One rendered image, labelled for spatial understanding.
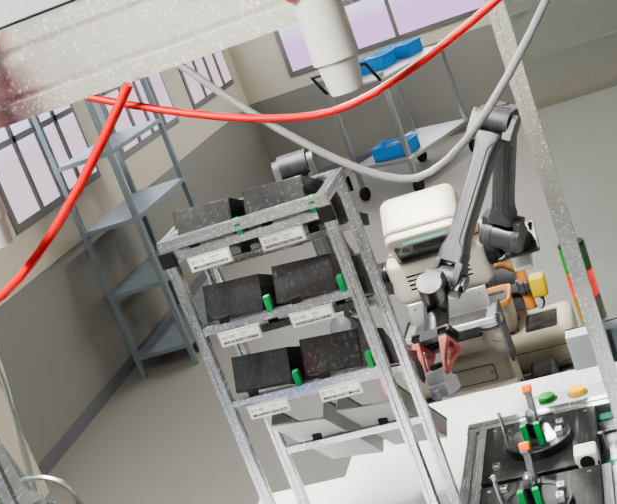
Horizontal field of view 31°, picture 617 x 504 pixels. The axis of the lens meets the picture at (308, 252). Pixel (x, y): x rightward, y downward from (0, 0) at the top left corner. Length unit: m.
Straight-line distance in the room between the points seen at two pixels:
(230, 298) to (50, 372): 4.31
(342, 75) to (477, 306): 2.08
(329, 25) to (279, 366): 1.32
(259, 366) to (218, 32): 1.23
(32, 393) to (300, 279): 4.22
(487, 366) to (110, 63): 2.12
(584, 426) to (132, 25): 1.55
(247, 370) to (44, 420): 4.11
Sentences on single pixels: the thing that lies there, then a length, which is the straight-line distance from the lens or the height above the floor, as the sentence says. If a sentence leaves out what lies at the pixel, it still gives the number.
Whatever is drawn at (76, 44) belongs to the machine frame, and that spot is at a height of 2.06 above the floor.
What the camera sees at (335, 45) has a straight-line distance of 0.96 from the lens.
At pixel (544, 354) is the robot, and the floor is 0.75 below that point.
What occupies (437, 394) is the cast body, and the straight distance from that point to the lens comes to 2.42.
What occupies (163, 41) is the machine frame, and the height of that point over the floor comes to 2.03.
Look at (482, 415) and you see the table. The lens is 2.84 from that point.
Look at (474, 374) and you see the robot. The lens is 3.11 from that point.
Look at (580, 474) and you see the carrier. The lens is 2.24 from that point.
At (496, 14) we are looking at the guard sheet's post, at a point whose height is 1.86.
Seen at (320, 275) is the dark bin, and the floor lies 1.50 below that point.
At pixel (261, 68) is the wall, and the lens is 11.01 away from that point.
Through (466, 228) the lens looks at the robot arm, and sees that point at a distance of 2.55.
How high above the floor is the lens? 2.06
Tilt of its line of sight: 14 degrees down
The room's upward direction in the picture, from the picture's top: 20 degrees counter-clockwise
